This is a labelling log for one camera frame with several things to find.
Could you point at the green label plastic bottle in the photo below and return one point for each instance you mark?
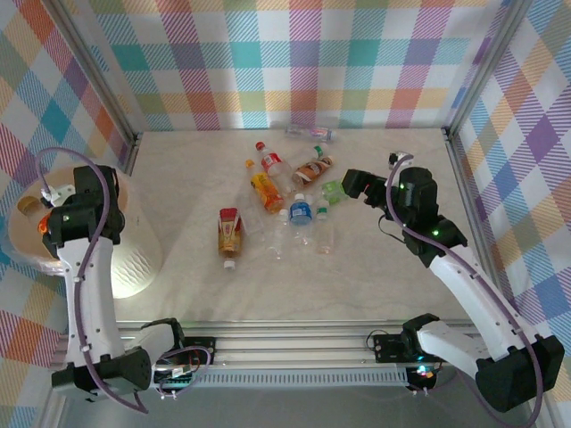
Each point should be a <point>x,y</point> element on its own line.
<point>332,189</point>

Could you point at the clear bottle white cap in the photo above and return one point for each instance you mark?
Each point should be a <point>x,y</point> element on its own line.
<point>282,214</point>
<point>322,209</point>

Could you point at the brown label plastic bottle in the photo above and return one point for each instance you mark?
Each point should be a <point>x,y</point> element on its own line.
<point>312,169</point>

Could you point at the clear bottle green cap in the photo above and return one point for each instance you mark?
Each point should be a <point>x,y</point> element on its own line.
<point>317,150</point>

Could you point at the blue label bottle white cap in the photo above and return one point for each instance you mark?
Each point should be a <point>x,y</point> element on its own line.
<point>300,211</point>

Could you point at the clear bottle pink purple label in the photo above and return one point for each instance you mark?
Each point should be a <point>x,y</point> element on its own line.
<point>319,132</point>

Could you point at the red label bottle red cap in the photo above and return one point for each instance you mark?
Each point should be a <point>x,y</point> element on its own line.
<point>271,159</point>

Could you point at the orange label bottle yellow cap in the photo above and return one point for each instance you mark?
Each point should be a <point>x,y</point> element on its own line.
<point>265,189</point>

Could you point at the red gold label bottle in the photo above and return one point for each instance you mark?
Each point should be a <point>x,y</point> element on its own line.
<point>229,232</point>

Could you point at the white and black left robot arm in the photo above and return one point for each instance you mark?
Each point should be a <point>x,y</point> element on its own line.
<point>89,290</point>

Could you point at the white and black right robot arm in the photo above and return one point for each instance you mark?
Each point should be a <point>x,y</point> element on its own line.
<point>468,285</point>

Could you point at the white round waste bin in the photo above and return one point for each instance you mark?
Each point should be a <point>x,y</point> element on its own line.
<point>134,267</point>

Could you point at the aluminium side rail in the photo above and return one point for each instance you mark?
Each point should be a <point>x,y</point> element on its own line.
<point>464,187</point>
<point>131,153</point>

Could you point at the aluminium frame post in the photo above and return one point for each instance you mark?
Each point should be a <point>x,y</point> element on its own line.
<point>96,71</point>
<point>484,67</point>

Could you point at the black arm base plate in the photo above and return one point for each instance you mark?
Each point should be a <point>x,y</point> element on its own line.
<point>201,345</point>
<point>386,348</point>

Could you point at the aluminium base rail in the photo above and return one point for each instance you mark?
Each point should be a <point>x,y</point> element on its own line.
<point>290,343</point>

